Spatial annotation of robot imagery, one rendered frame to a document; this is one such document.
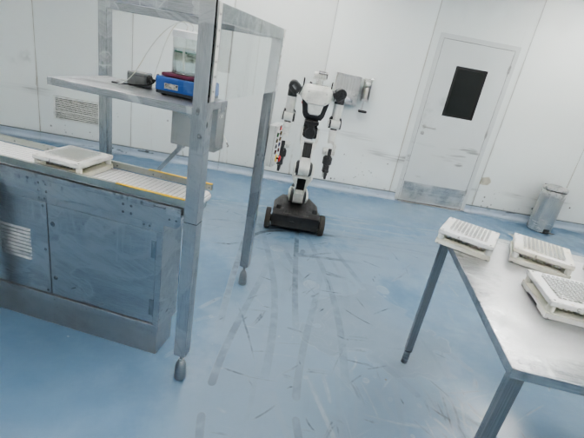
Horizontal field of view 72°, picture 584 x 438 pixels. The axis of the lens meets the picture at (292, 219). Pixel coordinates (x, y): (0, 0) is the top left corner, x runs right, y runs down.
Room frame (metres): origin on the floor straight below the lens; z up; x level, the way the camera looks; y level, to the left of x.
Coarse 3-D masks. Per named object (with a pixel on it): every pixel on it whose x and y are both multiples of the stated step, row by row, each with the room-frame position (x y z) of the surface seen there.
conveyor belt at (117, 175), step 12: (0, 144) 1.97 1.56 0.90; (12, 144) 2.00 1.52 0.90; (12, 156) 1.82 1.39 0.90; (24, 156) 1.85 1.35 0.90; (24, 168) 1.72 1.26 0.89; (72, 180) 1.68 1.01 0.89; (108, 180) 1.75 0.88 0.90; (120, 180) 1.78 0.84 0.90; (132, 180) 1.81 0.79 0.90; (144, 180) 1.84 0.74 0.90; (156, 180) 1.87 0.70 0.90; (120, 192) 1.65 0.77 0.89; (168, 192) 1.74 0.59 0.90; (180, 192) 1.76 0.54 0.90
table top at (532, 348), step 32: (576, 256) 1.93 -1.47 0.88; (480, 288) 1.38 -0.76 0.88; (512, 288) 1.43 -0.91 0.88; (512, 320) 1.19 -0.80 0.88; (544, 320) 1.23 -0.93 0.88; (512, 352) 1.00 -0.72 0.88; (544, 352) 1.03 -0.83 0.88; (576, 352) 1.06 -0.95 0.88; (544, 384) 0.92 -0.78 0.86; (576, 384) 0.91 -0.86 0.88
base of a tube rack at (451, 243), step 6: (438, 240) 1.76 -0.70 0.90; (444, 240) 1.75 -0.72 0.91; (450, 240) 1.76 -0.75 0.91; (450, 246) 1.73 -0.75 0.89; (456, 246) 1.72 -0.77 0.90; (462, 246) 1.71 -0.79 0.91; (468, 246) 1.73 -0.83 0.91; (468, 252) 1.69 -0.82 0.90; (474, 252) 1.68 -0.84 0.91; (480, 252) 1.68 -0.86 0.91; (492, 252) 1.71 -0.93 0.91; (480, 258) 1.66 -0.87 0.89; (486, 258) 1.65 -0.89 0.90
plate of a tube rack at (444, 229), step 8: (448, 224) 1.85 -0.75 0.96; (456, 224) 1.87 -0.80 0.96; (440, 232) 1.76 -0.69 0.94; (448, 232) 1.74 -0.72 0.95; (456, 232) 1.76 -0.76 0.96; (464, 232) 1.78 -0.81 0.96; (496, 232) 1.86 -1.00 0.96; (464, 240) 1.71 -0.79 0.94; (472, 240) 1.69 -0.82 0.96; (480, 240) 1.71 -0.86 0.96; (488, 240) 1.73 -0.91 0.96; (496, 240) 1.75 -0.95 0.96; (488, 248) 1.66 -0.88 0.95
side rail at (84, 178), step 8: (0, 160) 1.72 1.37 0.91; (8, 160) 1.71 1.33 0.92; (16, 160) 1.71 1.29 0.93; (24, 160) 1.71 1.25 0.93; (32, 168) 1.69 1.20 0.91; (40, 168) 1.69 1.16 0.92; (48, 168) 1.68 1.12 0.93; (56, 168) 1.69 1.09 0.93; (64, 176) 1.67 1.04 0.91; (72, 176) 1.66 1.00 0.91; (80, 176) 1.66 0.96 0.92; (88, 176) 1.65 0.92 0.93; (96, 184) 1.65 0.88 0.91; (104, 184) 1.64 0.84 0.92; (112, 184) 1.63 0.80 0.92; (128, 192) 1.62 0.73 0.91; (136, 192) 1.62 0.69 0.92; (144, 192) 1.61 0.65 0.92; (160, 200) 1.60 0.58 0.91; (168, 200) 1.60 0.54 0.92; (176, 200) 1.59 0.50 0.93
